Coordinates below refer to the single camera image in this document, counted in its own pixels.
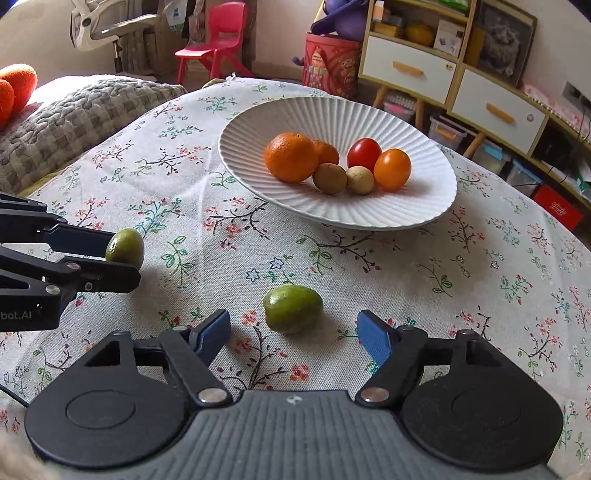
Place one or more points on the red plastic chair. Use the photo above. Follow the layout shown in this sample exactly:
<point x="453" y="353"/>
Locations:
<point x="226" y="27"/>

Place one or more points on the wooden desk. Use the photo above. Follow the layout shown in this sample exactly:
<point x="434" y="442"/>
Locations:
<point x="203" y="14"/>

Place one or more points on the brown kiwi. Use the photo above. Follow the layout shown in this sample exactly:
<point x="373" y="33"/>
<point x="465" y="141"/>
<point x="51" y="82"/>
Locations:
<point x="329" y="178"/>

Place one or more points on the clear storage bin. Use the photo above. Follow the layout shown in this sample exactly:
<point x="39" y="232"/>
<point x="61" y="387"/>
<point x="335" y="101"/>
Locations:
<point x="489" y="157"/>
<point x="400" y="106"/>
<point x="524" y="177"/>
<point x="448" y="134"/>

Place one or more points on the beige round longan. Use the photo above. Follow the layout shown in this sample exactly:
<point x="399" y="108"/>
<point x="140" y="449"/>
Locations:
<point x="360" y="181"/>

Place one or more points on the white box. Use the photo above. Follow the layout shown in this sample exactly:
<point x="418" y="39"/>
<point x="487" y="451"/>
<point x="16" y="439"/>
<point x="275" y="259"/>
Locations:
<point x="449" y="37"/>

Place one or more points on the orange tomato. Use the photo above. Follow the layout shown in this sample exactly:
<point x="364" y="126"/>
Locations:
<point x="392" y="169"/>

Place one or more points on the orange plush toy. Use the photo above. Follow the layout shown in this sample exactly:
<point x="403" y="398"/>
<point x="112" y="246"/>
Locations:
<point x="21" y="85"/>

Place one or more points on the black device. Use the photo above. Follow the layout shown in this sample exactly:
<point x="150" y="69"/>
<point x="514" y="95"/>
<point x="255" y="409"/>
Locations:
<point x="554" y="146"/>

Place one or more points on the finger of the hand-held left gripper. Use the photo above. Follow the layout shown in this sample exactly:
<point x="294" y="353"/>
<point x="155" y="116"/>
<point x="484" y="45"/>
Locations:
<point x="78" y="241"/>
<point x="111" y="280"/>

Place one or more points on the floral tablecloth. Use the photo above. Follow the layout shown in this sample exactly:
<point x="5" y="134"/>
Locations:
<point x="415" y="286"/>

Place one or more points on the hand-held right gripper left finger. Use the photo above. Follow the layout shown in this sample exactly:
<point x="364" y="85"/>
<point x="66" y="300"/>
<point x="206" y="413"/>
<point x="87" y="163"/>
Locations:
<point x="213" y="332"/>

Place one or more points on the pink lace cloth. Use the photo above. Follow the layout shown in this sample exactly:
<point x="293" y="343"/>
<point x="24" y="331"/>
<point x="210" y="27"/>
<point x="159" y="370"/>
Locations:
<point x="554" y="101"/>

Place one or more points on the red toy storage bin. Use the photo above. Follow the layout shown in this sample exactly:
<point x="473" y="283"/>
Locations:
<point x="332" y="64"/>

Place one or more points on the wooden shelf cabinet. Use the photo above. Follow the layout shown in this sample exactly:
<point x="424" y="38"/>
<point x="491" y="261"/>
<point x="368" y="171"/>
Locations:
<point x="470" y="41"/>

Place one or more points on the yellow round ball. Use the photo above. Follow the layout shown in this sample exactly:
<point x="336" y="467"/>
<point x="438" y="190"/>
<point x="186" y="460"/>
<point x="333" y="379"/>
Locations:
<point x="420" y="34"/>

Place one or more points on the red tomato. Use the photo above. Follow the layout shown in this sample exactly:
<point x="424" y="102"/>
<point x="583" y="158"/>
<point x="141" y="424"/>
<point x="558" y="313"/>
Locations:
<point x="364" y="153"/>

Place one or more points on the yellow box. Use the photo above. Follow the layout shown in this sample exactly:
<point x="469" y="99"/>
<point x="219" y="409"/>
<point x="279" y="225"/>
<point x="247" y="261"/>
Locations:
<point x="388" y="29"/>

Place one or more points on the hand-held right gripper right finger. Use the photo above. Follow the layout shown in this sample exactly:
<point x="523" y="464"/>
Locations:
<point x="376" y="339"/>

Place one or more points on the white ribbed plate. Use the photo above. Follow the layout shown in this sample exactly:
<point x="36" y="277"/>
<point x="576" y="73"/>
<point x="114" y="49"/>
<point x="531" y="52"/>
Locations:
<point x="415" y="207"/>

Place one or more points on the grey checked blanket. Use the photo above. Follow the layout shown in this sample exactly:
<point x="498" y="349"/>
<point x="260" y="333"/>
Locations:
<point x="83" y="120"/>

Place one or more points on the low wooden cabinet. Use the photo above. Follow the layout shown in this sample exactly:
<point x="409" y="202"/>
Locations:
<point x="561" y="123"/>

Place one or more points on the beige fuzzy cloth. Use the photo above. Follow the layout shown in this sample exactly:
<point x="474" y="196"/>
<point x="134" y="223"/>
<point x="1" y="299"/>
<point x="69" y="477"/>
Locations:
<point x="16" y="461"/>

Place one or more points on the dark framed picture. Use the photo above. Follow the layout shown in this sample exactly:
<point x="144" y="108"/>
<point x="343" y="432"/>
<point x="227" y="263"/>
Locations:
<point x="505" y="41"/>

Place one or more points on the red box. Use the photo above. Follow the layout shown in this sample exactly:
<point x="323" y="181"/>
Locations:
<point x="556" y="207"/>

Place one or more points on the green jujube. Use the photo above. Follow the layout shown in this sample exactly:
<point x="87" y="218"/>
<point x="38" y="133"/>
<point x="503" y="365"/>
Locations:
<point x="292" y="308"/>
<point x="125" y="244"/>

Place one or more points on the orange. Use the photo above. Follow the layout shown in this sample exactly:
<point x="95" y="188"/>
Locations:
<point x="328" y="151"/>
<point x="291" y="157"/>

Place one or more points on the wall socket panel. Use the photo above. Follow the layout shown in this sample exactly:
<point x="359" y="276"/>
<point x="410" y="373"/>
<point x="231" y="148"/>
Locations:
<point x="577" y="94"/>

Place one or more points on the purple plush toy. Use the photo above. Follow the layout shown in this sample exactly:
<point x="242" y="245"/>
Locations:
<point x="346" y="23"/>

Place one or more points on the white office chair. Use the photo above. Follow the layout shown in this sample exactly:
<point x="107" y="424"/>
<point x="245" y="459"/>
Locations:
<point x="115" y="21"/>

